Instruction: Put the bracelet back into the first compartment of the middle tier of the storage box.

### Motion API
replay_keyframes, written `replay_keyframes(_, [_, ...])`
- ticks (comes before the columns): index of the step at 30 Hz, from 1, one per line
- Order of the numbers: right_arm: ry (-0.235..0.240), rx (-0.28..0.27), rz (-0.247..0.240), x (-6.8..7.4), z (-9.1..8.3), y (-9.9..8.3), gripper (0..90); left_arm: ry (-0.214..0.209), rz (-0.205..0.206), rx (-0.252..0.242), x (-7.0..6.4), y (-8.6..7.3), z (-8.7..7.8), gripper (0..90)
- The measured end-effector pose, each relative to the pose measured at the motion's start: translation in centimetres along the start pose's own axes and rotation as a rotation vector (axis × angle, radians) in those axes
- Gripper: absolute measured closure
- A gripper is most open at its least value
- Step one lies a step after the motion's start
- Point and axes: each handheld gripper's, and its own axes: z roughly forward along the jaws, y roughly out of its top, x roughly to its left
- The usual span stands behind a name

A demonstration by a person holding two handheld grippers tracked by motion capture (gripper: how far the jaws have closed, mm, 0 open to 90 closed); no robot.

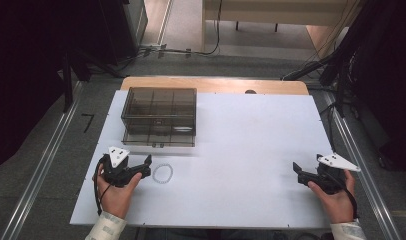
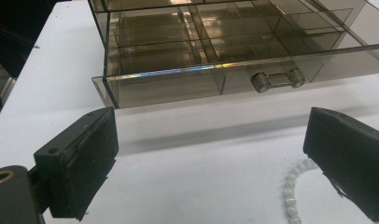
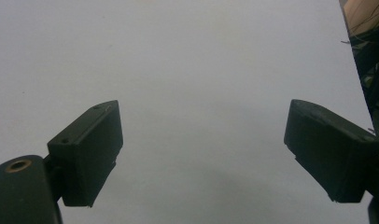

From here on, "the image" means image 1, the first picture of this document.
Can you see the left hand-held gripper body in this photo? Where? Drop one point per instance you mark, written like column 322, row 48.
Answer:
column 117, row 171

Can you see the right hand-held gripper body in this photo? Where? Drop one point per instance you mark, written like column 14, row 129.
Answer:
column 327, row 176

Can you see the smoky transparent drawer box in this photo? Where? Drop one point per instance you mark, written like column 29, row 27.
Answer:
column 159, row 115

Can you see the person's left hand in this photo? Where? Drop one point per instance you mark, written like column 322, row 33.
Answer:
column 116, row 198

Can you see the person's right hand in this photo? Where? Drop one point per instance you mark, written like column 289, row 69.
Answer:
column 336, row 205

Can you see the white board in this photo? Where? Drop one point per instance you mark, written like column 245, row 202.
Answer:
column 244, row 150

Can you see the black stand leg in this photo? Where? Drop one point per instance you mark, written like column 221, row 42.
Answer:
column 307, row 68

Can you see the black tripod stand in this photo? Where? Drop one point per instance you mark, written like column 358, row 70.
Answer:
column 68, row 83

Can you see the wooden table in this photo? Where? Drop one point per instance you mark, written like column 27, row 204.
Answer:
column 217, row 85

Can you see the black curtain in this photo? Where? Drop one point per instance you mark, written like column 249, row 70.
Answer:
column 387, row 66
column 24, row 66

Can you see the grey cabinet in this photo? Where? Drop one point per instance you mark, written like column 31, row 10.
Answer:
column 137, row 23

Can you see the light wooden bench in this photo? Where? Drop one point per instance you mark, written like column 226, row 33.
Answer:
column 274, row 13

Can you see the metal floor rail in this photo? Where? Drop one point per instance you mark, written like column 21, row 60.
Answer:
column 41, row 170
column 364, row 166

